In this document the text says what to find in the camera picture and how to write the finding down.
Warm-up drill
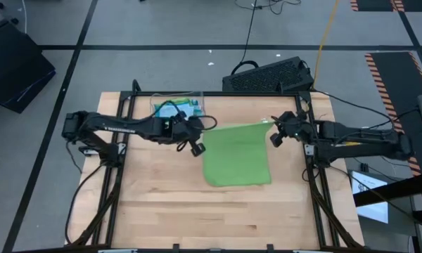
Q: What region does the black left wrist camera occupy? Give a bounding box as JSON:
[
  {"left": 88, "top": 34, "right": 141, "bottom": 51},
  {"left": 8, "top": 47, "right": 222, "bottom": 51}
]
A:
[{"left": 190, "top": 141, "right": 207, "bottom": 158}]

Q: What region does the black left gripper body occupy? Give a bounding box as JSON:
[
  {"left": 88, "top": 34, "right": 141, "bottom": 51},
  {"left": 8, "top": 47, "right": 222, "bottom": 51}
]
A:
[{"left": 160, "top": 115, "right": 205, "bottom": 145}]

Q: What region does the yellow cable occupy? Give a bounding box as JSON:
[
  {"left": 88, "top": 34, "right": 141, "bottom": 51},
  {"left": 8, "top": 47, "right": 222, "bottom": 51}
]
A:
[{"left": 311, "top": 0, "right": 340, "bottom": 91}]

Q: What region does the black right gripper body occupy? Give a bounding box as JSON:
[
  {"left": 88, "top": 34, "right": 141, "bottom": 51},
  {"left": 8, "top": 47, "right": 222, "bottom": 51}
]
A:
[{"left": 276, "top": 110, "right": 317, "bottom": 142}]

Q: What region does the white paper sheet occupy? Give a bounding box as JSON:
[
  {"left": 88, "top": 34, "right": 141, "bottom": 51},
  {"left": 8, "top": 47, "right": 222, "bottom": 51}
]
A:
[{"left": 347, "top": 169, "right": 390, "bottom": 225}]

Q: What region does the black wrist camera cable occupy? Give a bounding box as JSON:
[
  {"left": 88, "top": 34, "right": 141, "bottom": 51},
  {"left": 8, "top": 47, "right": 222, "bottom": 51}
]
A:
[{"left": 150, "top": 100, "right": 219, "bottom": 153}]

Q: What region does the black metal beam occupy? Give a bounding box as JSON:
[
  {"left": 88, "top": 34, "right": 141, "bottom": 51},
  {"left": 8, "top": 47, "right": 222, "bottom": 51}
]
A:
[{"left": 353, "top": 171, "right": 422, "bottom": 208}]

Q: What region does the clear plastic bin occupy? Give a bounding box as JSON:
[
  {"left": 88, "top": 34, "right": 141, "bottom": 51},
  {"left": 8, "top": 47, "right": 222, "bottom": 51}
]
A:
[{"left": 148, "top": 90, "right": 207, "bottom": 121}]

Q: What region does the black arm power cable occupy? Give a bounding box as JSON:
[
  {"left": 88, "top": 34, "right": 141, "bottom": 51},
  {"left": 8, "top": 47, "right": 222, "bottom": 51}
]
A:
[{"left": 64, "top": 163, "right": 106, "bottom": 246}]

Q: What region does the hazard-striped black floor mat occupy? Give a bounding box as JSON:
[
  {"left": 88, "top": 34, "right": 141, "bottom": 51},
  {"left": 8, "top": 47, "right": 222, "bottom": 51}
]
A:
[
  {"left": 393, "top": 0, "right": 422, "bottom": 13},
  {"left": 350, "top": 0, "right": 397, "bottom": 13},
  {"left": 364, "top": 51, "right": 422, "bottom": 176}
]

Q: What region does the black cart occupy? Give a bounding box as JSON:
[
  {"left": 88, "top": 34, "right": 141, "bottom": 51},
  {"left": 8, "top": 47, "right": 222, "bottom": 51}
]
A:
[{"left": 0, "top": 19, "right": 57, "bottom": 115}]

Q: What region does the black perforated computer case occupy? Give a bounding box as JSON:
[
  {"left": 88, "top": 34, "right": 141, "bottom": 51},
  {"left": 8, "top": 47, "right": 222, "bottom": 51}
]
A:
[{"left": 222, "top": 56, "right": 316, "bottom": 93}]

